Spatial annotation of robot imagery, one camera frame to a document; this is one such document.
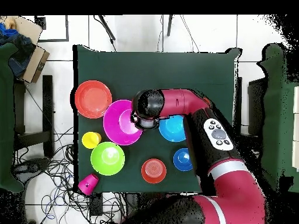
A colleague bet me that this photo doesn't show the beige board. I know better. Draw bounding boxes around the beige board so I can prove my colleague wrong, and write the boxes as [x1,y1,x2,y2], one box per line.
[5,15,43,46]

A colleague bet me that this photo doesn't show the pink cup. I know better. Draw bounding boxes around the pink cup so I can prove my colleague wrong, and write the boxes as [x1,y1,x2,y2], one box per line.
[77,173,100,196]

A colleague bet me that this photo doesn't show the white boxes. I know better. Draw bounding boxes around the white boxes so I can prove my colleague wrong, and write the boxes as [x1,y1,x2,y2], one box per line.
[292,85,299,173]

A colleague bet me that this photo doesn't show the large pink bowl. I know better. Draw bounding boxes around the large pink bowl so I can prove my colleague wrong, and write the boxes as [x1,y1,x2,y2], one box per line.
[103,99,144,146]

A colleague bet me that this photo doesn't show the black box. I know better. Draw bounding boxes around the black box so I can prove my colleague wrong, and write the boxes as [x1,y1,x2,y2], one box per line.
[247,77,267,137]

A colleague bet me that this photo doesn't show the black floor frame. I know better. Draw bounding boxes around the black floor frame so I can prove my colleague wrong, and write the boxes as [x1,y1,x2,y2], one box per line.
[34,15,70,43]

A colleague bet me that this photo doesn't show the light blue bowl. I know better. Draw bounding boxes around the light blue bowl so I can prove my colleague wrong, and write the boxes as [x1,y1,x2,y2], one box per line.
[158,114,187,142]

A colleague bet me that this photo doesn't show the dark green table cloth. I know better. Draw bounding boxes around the dark green table cloth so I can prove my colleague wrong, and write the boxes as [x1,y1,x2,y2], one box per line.
[72,44,243,194]

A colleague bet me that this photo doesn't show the green bowl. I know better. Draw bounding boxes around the green bowl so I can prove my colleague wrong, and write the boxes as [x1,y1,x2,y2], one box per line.
[90,141,126,176]

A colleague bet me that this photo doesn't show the small orange bowl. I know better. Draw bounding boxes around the small orange bowl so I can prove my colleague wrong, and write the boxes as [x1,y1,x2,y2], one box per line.
[141,158,168,184]

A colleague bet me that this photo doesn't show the tangle of black cables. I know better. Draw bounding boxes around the tangle of black cables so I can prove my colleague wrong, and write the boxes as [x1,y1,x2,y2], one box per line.
[13,125,128,224]

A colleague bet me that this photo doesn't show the black stool frame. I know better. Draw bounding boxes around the black stool frame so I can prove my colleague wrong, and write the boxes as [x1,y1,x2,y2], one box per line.
[13,75,55,160]

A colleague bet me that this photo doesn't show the black pedestal leg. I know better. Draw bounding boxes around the black pedestal leg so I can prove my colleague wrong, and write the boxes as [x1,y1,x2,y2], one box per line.
[11,157,50,179]

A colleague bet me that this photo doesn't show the black camera tripod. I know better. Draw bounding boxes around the black camera tripod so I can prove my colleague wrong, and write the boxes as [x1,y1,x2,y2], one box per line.
[93,15,174,53]

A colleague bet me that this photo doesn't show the yellow cup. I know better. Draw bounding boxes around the yellow cup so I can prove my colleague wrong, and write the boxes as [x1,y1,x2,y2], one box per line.
[81,131,103,149]

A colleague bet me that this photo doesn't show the small dark blue bowl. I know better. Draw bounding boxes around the small dark blue bowl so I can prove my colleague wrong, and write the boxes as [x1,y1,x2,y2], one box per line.
[173,148,194,172]

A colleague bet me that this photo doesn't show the green cloth covered table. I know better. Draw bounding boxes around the green cloth covered table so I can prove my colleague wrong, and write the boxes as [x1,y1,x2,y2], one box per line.
[0,42,25,194]
[253,43,299,197]

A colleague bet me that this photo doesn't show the large shallow orange bowl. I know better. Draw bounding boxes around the large shallow orange bowl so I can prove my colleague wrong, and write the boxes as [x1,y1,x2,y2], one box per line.
[74,80,113,119]

